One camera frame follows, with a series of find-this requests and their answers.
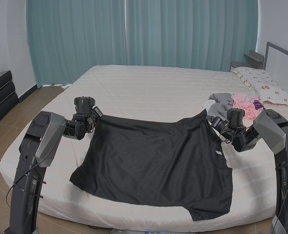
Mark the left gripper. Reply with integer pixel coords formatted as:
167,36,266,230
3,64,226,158
88,106,103,126

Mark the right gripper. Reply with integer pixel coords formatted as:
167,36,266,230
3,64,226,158
205,115,228,133

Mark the black T-shirt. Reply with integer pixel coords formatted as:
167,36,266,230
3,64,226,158
70,108,233,222

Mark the grey garment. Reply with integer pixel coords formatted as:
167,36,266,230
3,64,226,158
207,93,234,117

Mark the pink garment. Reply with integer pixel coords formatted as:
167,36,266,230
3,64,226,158
232,92,261,120

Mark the bed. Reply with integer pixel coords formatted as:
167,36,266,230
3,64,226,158
0,42,288,231

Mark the white printed pillow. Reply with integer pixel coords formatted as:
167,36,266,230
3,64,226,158
231,67,288,105

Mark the grey bedside table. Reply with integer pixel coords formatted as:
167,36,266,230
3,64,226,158
230,49,265,70

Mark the blue-green curtain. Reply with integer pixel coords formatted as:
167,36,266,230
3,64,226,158
26,0,127,88
125,0,259,71

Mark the black chest of drawers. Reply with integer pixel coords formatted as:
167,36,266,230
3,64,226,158
0,70,20,133

